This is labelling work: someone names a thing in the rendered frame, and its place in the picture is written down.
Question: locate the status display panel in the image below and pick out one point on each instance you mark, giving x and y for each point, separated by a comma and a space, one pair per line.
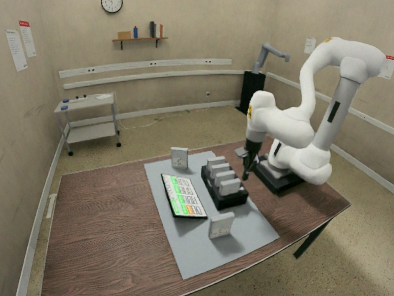
182, 197

